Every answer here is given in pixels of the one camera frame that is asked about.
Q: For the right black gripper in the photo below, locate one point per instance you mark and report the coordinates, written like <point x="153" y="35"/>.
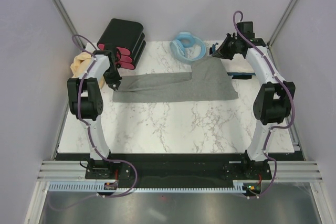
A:
<point x="222" y="50"/>

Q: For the light blue headphones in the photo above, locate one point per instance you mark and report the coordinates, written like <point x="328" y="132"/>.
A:
<point x="182" y="43"/>

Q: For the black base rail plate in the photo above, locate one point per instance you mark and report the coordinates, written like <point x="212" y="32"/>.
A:
<point x="176" y="170"/>

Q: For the light blue cable duct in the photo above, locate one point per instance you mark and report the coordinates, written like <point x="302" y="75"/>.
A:
<point x="103" y="187"/>

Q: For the yellow t shirt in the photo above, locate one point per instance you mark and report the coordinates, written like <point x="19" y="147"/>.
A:
<point x="80" y="63"/>

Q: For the black pink drawer box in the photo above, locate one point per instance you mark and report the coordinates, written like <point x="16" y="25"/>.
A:
<point x="127" y="39"/>

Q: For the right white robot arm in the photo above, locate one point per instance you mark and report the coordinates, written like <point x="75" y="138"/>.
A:
<point x="274" y="101"/>

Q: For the white blue folded t shirt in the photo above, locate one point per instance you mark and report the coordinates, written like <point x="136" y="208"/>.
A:
<point x="238" y="67"/>

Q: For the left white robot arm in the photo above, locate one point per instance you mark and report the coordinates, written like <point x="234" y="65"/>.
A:
<point x="86" y="103"/>

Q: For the grey t shirt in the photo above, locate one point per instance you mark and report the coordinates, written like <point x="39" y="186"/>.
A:
<point x="208" y="81"/>

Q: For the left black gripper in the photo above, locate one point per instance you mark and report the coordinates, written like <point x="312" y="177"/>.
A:
<point x="115" y="81"/>

